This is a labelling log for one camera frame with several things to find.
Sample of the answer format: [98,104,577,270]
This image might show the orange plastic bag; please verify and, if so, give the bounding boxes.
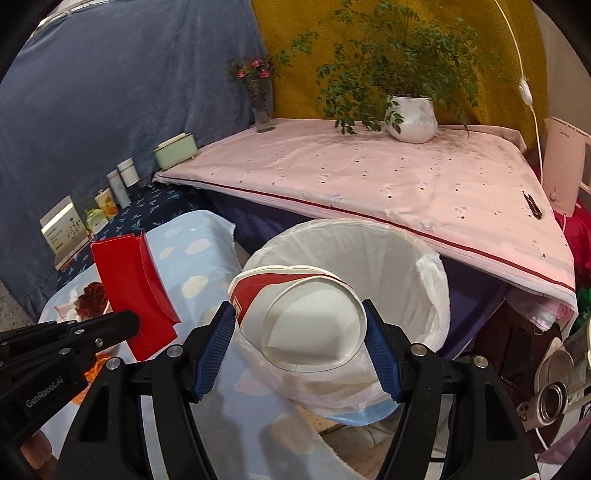
[84,354,111,384]

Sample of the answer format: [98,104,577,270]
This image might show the dark red velvet scrunchie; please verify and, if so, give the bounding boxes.
[74,282,108,321]

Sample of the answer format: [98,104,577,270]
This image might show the red paper bag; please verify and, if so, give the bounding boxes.
[91,233,180,361]

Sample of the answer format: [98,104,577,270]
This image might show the red white paper cup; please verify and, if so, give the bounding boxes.
[228,265,368,373]

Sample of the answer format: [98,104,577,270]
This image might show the white lined trash bin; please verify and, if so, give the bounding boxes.
[228,219,451,426]

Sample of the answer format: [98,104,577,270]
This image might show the metal can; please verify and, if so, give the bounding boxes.
[517,381,567,432]

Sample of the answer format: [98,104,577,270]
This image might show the white card box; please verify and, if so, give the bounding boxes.
[40,196,92,270]

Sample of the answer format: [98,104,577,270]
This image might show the white green small box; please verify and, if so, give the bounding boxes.
[86,208,109,235]

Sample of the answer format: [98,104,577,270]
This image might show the orange printed small box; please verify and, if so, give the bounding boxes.
[95,188,118,221]

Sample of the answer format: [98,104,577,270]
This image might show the light blue patterned tablecloth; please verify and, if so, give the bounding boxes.
[37,209,403,480]

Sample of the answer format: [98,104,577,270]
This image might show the white tall bottle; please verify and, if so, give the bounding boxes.
[106,169,131,209]

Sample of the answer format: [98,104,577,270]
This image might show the navy floral cloth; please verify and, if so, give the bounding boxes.
[93,183,208,241]

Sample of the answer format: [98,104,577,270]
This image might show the white jar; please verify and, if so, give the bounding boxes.
[117,158,139,188]

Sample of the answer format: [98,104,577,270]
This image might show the black hair clip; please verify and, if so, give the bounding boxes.
[523,191,543,220]

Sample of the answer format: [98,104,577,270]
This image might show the pink bed sheet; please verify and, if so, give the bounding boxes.
[155,119,578,325]

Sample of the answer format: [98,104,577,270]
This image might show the mint green tissue box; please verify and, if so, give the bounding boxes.
[153,133,198,170]

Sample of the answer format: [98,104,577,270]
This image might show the blue velvet backdrop cloth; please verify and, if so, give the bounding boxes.
[1,1,264,316]

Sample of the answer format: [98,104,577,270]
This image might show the pink electric kettle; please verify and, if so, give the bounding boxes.
[542,117,590,217]

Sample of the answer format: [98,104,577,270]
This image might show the glass vase with flowers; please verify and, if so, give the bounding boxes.
[229,57,276,133]

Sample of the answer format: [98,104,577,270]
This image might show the white potted green plant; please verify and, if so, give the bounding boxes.
[273,1,507,135]

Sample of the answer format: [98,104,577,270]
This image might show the yellow backdrop cloth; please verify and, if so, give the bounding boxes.
[253,1,547,146]

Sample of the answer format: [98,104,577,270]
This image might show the white lamp cable with switch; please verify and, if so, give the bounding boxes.
[493,0,546,181]

